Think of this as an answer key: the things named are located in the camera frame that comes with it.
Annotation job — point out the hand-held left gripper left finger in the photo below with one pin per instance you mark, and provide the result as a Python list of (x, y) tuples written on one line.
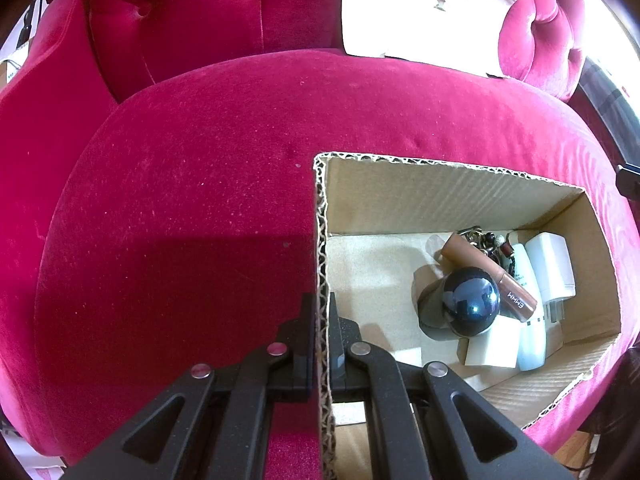
[(240, 385)]

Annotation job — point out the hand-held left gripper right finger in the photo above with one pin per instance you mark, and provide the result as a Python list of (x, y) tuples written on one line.
[(390, 385)]

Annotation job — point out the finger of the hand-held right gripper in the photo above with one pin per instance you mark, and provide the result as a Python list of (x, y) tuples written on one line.
[(630, 178)]

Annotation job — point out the small white charger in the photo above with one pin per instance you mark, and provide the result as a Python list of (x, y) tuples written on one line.
[(492, 347)]

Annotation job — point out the black glossy ball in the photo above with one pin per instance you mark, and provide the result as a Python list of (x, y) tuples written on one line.
[(470, 302)]

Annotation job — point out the large white charger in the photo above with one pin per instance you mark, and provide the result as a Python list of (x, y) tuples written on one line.
[(550, 265)]

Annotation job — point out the pale green tube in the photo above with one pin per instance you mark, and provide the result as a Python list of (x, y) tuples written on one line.
[(531, 345)]

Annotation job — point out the brown lipstick tube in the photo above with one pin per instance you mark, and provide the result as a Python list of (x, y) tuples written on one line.
[(470, 257)]

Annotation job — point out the keyring with metal carabiner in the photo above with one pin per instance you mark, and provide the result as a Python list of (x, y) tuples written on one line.
[(487, 245)]

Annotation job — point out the cardboard box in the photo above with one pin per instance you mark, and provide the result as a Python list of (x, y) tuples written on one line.
[(425, 195)]

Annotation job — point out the dark plaid blanket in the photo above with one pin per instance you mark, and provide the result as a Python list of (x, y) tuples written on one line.
[(610, 100)]

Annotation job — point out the red velvet tufted sofa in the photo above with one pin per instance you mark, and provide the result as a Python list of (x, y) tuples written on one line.
[(190, 160)]

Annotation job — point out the creased white paper sheet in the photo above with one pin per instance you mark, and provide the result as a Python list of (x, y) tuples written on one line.
[(410, 10)]

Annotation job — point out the black stick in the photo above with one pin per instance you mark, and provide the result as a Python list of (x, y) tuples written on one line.
[(31, 20)]

